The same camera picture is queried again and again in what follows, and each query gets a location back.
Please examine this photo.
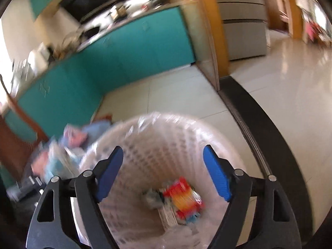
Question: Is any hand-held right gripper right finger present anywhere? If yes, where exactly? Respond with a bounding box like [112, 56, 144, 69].
[203, 145, 303, 249]

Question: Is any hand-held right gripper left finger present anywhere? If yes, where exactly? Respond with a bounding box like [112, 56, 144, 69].
[26, 146, 124, 249]

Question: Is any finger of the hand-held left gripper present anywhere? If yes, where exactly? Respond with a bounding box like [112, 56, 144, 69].
[6, 172, 46, 204]

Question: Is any red printed bag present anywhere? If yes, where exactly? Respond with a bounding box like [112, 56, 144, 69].
[163, 177, 205, 225]

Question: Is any white plastic mesh basket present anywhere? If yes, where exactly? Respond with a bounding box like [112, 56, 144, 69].
[78, 113, 256, 249]

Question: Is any white and blue ointment box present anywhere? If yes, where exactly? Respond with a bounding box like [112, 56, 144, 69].
[157, 202, 179, 231]

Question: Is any white plastic waste basket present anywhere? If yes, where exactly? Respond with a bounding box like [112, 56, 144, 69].
[78, 112, 257, 249]

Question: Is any light blue crumpled wrapper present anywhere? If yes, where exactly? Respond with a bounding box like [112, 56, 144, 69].
[48, 144, 78, 180]

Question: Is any blue striped seat cushion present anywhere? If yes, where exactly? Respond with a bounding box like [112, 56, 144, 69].
[5, 121, 115, 203]

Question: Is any pink printed plastic bag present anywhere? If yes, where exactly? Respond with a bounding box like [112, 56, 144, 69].
[63, 124, 89, 146]

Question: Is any black door threshold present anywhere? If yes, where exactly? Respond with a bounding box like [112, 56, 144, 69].
[218, 75, 315, 242]

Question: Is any teal kitchen base cabinet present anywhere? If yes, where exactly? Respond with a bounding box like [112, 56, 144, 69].
[5, 6, 197, 142]

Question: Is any wooden framed glass door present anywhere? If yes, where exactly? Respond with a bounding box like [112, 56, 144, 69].
[179, 0, 230, 90]

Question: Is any silver refrigerator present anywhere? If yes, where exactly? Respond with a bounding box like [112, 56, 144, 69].
[210, 0, 268, 62]

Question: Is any pink hanging cloth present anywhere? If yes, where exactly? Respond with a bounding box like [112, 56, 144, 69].
[304, 22, 321, 42]

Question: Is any wooden door frame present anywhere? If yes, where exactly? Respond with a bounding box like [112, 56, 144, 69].
[281, 0, 304, 40]

